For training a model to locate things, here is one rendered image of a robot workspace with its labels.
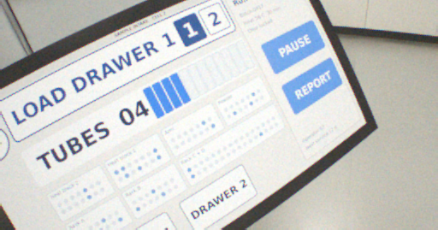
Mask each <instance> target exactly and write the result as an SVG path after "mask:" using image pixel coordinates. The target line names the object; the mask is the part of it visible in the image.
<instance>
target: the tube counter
mask: <svg viewBox="0 0 438 230"><path fill-rule="evenodd" d="M255 68H257V65H256V63H255V62H254V61H253V59H252V56H251V54H250V53H249V50H248V48H247V46H246V44H245V42H244V40H243V38H242V37H241V38H238V39H236V40H235V41H234V42H230V43H228V44H225V45H224V46H223V47H221V48H219V49H217V50H214V51H212V52H210V53H208V54H206V55H204V56H201V57H200V58H199V59H197V60H195V61H193V62H190V63H188V64H186V65H184V66H182V67H180V68H177V69H176V70H175V71H173V72H171V73H169V74H166V75H165V76H163V77H161V78H158V79H156V80H154V81H152V82H151V83H149V84H147V85H146V86H143V87H140V88H139V89H138V90H136V91H132V92H130V93H128V94H127V95H125V96H124V97H121V98H119V99H118V100H116V101H114V102H113V103H110V104H109V105H110V107H111V108H112V110H113V111H114V114H115V117H116V118H117V120H118V121H119V122H120V125H121V128H122V130H123V131H124V132H125V134H126V135H127V139H129V138H130V137H132V136H133V135H134V134H136V133H139V132H141V131H143V130H145V129H146V128H147V127H149V126H151V125H153V124H154V125H155V123H157V122H159V121H161V120H163V118H165V117H167V116H169V115H172V114H173V113H175V112H177V111H179V110H181V109H183V108H185V107H186V106H187V105H189V104H190V103H193V102H195V101H197V100H199V99H200V98H202V97H205V96H207V95H208V94H210V93H212V92H213V91H215V90H216V89H218V88H220V87H222V86H225V85H226V84H228V83H230V82H232V81H234V80H236V79H238V78H239V77H240V76H242V75H244V74H248V73H250V72H251V71H252V70H253V69H255Z"/></svg>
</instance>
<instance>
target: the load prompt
mask: <svg viewBox="0 0 438 230"><path fill-rule="evenodd" d="M236 31H238V29H237V27H236V26H235V24H234V20H233V19H232V17H231V15H230V13H229V12H228V10H227V8H226V7H225V5H224V3H223V0H206V1H205V2H202V3H197V4H196V5H194V6H192V7H190V8H188V9H183V10H182V11H179V12H177V13H176V14H173V15H171V16H169V17H167V18H165V19H162V20H159V21H156V22H154V23H152V24H150V25H149V26H147V27H144V28H142V29H140V30H138V31H136V32H133V33H131V34H128V35H126V36H124V37H122V38H119V39H117V40H116V41H114V42H112V43H110V44H107V45H105V46H104V47H102V48H100V49H98V50H96V51H93V52H92V53H89V54H87V55H85V56H83V57H81V58H79V59H77V60H76V61H74V62H71V63H69V64H68V65H66V66H65V67H61V68H59V69H57V70H56V71H54V72H52V73H50V74H48V75H46V76H45V77H42V78H40V79H38V80H36V81H35V82H33V83H32V84H30V85H27V86H24V87H23V88H21V89H20V90H19V91H15V92H14V93H12V94H10V95H9V96H6V97H5V98H3V99H1V100H0V114H1V116H2V118H3V121H4V123H5V125H6V127H7V128H8V130H9V133H10V135H11V137H12V138H13V140H14V141H15V145H17V144H19V143H20V142H22V141H23V140H25V139H29V138H30V137H31V136H33V135H35V134H36V133H38V132H39V131H42V130H44V129H45V128H47V127H49V126H51V125H52V124H55V123H56V122H59V121H60V120H62V119H63V118H65V117H66V116H67V117H68V116H70V115H71V114H73V113H74V112H75V111H77V110H81V109H83V108H85V107H86V106H87V105H89V104H91V103H95V102H96V101H97V100H99V99H100V98H102V97H104V96H106V95H109V94H110V93H113V92H114V91H117V90H119V89H120V88H122V87H123V86H125V85H127V84H129V83H131V82H133V81H135V80H139V79H140V78H142V77H144V76H146V75H147V74H149V73H151V72H153V71H155V70H157V69H158V68H160V67H164V66H166V65H168V64H170V63H171V62H174V61H176V60H177V59H179V58H181V57H183V56H185V55H187V54H189V53H191V52H194V51H195V50H198V49H201V48H202V47H204V46H206V45H207V44H210V43H212V42H215V41H217V40H218V39H220V38H223V37H225V36H226V35H228V34H232V33H234V32H236Z"/></svg>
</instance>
